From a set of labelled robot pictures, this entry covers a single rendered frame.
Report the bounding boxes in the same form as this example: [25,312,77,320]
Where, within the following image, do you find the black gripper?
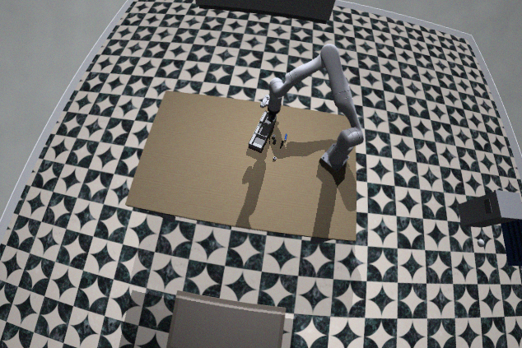
[267,108,280,123]

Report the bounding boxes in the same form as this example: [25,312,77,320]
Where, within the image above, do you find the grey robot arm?
[260,44,364,165]

